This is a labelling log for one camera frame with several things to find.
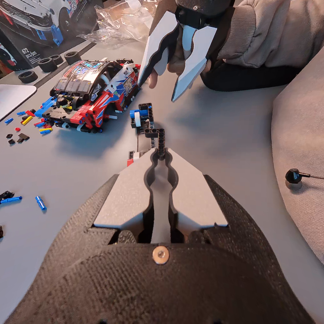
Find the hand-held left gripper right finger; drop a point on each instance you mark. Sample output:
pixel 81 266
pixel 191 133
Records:
pixel 200 202

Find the black L-shaped lego beam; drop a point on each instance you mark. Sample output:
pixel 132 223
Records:
pixel 162 144
pixel 150 114

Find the black connector with blue pin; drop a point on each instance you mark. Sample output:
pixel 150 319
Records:
pixel 10 200

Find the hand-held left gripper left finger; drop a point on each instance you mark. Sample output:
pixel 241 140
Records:
pixel 121 200

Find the black chair armrest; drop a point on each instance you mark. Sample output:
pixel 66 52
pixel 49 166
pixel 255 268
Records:
pixel 240 78

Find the large clear plastic bag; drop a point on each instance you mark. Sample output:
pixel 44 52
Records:
pixel 119 22

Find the blue lego pin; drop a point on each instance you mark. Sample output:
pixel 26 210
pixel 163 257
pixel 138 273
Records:
pixel 41 203

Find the long black lego chassis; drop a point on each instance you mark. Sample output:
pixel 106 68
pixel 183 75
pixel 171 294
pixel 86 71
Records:
pixel 141 141

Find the person's right forearm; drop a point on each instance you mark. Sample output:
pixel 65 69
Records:
pixel 265 30

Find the red blue lego race car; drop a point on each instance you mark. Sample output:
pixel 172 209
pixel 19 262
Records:
pixel 101 101

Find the silver laptop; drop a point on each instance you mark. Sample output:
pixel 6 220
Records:
pixel 15 98

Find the black lego connector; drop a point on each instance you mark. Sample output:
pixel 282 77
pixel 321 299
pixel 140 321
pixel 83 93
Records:
pixel 1 231

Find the person's right hand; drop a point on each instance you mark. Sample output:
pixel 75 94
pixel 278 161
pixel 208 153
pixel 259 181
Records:
pixel 176 63

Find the lego set box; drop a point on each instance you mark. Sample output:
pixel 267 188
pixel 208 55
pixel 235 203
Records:
pixel 30 38

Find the pile of small lego pieces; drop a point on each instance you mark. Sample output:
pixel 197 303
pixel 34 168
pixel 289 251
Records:
pixel 24 136

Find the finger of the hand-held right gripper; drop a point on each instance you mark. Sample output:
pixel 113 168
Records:
pixel 200 55
pixel 157 38

